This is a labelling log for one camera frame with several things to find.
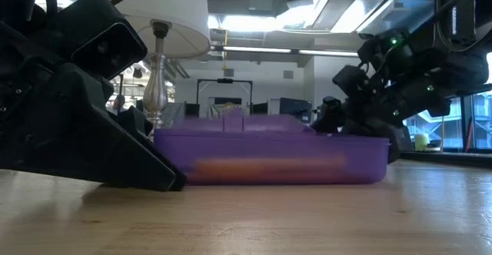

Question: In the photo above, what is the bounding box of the black aluminium table frame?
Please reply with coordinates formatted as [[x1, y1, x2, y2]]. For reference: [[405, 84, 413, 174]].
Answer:
[[399, 150, 492, 162]]

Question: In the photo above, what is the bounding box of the purple plastic supply box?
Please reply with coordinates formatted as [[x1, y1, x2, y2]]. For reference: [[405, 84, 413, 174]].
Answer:
[[153, 113, 391, 186]]

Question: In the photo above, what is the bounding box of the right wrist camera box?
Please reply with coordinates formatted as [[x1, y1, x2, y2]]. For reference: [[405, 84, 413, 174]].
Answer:
[[331, 65, 371, 98]]

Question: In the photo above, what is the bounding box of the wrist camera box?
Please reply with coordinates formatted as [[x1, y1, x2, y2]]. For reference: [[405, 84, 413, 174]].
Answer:
[[57, 0, 149, 81], [331, 65, 371, 98]]

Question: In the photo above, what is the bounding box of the black station frame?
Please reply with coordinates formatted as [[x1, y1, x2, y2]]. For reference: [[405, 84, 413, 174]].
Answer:
[[195, 78, 254, 114]]

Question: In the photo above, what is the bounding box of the yellow-green cup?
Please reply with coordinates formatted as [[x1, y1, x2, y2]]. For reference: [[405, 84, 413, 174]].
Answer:
[[414, 133, 430, 152]]

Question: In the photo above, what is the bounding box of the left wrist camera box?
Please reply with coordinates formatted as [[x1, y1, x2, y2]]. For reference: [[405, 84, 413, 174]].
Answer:
[[57, 0, 149, 81]]

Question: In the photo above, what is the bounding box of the black monitor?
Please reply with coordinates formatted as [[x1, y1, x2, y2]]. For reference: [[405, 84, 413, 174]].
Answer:
[[278, 97, 314, 124]]

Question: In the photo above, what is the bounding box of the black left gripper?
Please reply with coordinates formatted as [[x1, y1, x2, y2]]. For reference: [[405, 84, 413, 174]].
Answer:
[[0, 20, 177, 193]]

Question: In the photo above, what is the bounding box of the ceiling light strip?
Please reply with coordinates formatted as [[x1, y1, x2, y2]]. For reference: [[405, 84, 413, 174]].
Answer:
[[221, 45, 293, 55], [298, 48, 361, 58]]

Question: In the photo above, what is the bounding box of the silver table lamp white shade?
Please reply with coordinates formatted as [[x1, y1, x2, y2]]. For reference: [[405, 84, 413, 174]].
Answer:
[[111, 0, 211, 139]]

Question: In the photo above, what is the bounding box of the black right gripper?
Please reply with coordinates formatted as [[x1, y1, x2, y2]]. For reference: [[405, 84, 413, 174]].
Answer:
[[311, 30, 489, 164]]

